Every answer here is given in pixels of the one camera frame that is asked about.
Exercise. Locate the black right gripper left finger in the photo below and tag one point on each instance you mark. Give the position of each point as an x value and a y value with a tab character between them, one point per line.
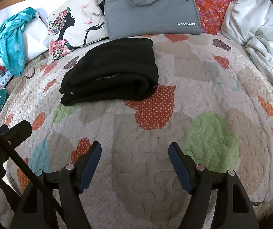
36	209

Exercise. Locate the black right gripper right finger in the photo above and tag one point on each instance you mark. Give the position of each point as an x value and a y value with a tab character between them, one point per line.
233	208

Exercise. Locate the black pants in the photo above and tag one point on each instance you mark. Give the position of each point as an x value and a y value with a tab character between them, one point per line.
123	69

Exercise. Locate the white gloved left hand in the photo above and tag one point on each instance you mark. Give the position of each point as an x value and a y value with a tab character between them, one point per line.
6	213

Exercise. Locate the teal star towel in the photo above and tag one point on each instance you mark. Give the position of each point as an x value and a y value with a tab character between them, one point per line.
12	49

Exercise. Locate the white pillow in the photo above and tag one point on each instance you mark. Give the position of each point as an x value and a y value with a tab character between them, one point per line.
35	35

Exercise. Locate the silhouette print cushion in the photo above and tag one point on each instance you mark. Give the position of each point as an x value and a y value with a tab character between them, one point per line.
76	23

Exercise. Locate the white crumpled blanket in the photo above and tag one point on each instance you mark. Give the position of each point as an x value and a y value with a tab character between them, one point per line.
250	23

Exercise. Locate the grey laptop bag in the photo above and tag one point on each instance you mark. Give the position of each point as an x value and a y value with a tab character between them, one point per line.
128	18

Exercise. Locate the red floral pillow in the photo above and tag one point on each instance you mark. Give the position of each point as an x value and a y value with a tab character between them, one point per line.
211	13

